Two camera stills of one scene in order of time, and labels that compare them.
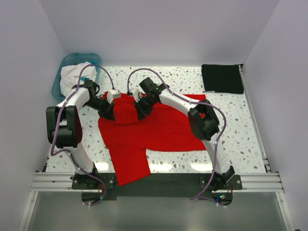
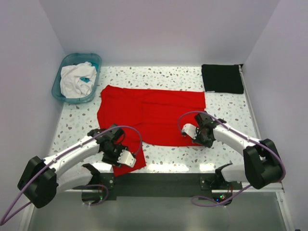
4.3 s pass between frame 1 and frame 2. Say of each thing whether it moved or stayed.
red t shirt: moved
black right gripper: moved
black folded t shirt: stayed
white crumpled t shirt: stayed
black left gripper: moved
